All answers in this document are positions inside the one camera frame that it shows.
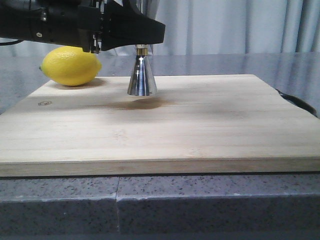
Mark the steel double jigger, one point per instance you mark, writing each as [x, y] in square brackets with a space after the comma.
[142, 81]

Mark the grey curtain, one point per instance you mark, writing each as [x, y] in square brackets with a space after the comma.
[203, 27]

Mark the yellow lemon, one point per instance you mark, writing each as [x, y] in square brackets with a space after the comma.
[70, 66]

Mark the wooden cutting board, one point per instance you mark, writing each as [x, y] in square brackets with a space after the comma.
[195, 124]

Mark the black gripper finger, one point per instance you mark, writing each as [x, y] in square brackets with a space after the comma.
[124, 25]

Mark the black curved cutting board handle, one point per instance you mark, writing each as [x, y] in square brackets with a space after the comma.
[298, 102]

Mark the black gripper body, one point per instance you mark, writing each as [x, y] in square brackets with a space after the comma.
[77, 23]

